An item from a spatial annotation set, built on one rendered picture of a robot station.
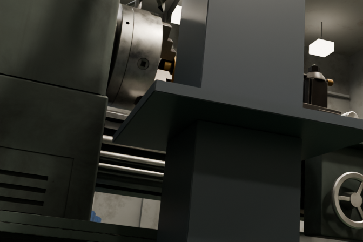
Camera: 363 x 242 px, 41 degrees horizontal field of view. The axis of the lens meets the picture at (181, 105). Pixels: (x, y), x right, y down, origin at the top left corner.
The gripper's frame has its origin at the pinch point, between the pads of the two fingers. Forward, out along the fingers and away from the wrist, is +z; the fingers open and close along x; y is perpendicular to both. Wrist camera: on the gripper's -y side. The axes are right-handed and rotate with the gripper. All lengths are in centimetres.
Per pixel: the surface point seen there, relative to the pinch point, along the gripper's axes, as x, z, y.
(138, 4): -0.8, -0.2, -2.6
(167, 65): 8.3, 20.6, 3.9
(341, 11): 860, -581, -299
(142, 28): -8.3, 17.5, 9.8
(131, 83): -5.6, 32.5, 4.2
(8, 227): -36, 78, 6
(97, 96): -22, 45, 12
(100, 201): 582, -123, -760
